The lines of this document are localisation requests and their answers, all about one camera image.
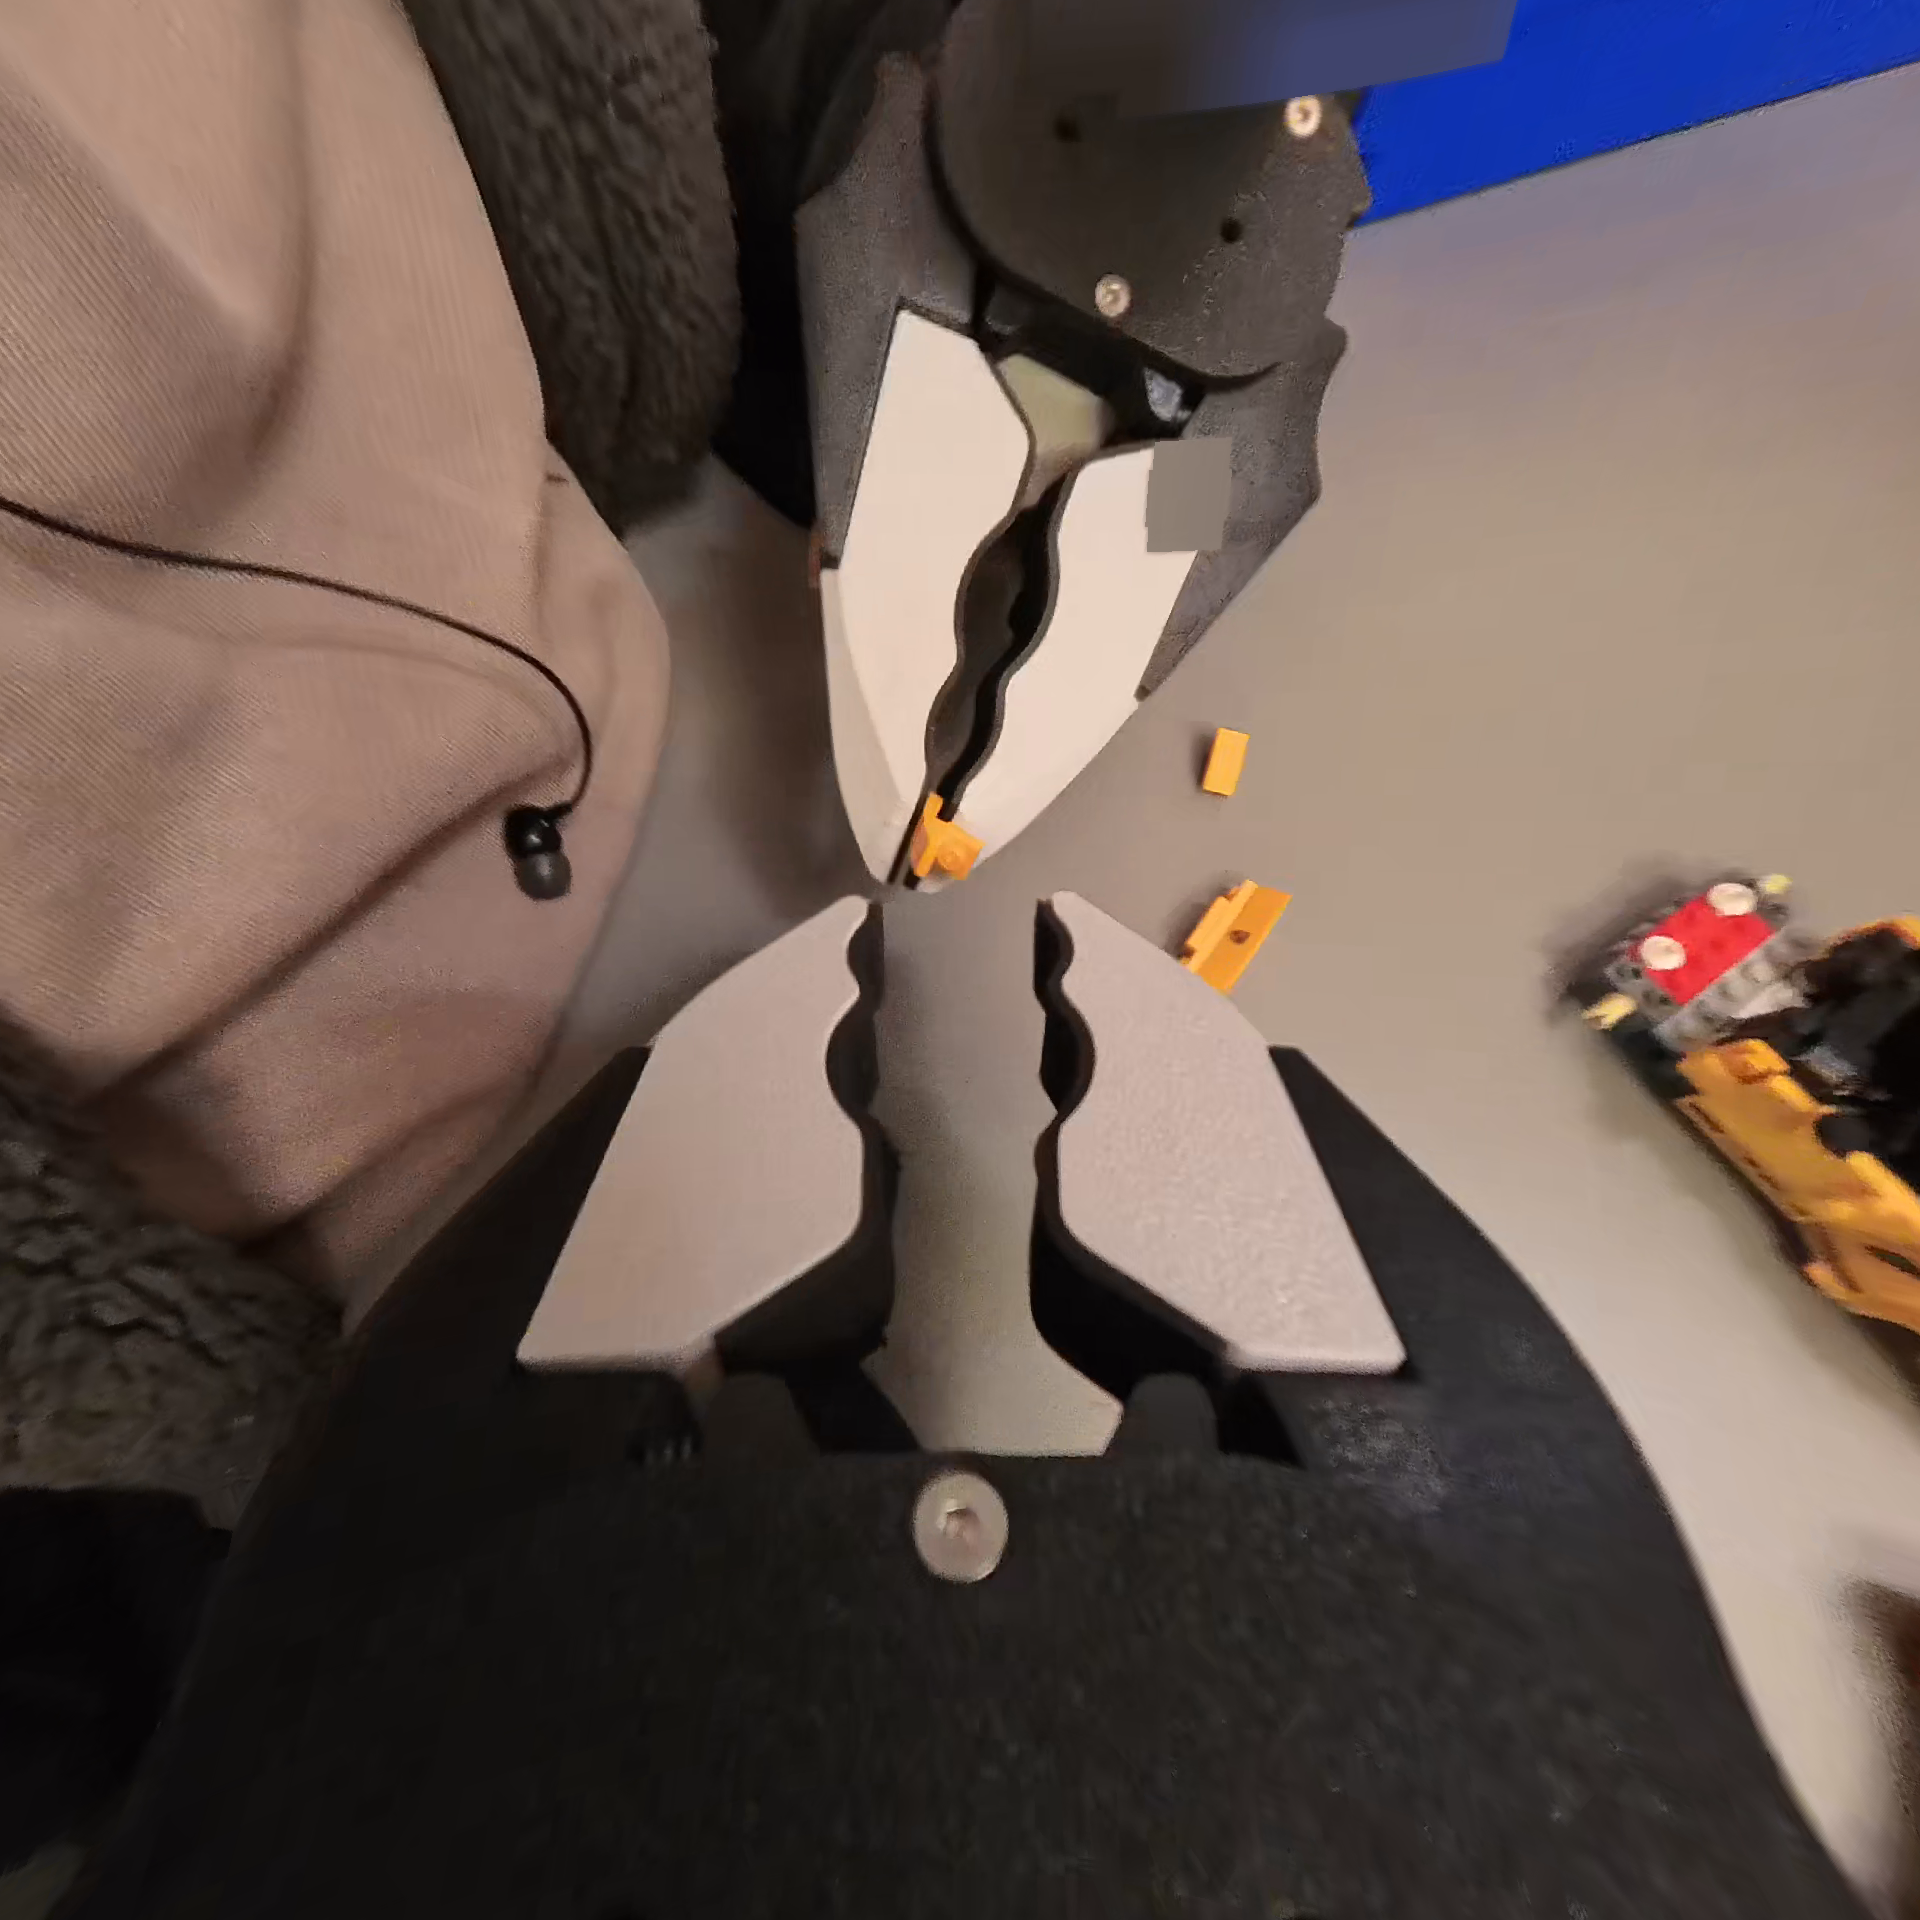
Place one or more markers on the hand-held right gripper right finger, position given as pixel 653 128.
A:
pixel 1214 1200

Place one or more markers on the person's left forearm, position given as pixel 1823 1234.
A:
pixel 757 225

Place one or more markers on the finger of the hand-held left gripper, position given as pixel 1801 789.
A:
pixel 1109 599
pixel 916 524

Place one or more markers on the yellow lego car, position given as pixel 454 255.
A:
pixel 1770 1110

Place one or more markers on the blue plastic bin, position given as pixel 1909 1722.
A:
pixel 1621 89

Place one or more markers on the orange white red lego subassembly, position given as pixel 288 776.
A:
pixel 1232 933

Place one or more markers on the orange flat lego tile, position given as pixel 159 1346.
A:
pixel 1224 762

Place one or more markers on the beige shirt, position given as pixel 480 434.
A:
pixel 224 751

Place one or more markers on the orange curved lego piece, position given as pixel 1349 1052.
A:
pixel 945 840

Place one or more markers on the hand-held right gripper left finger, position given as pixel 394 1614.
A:
pixel 704 1200

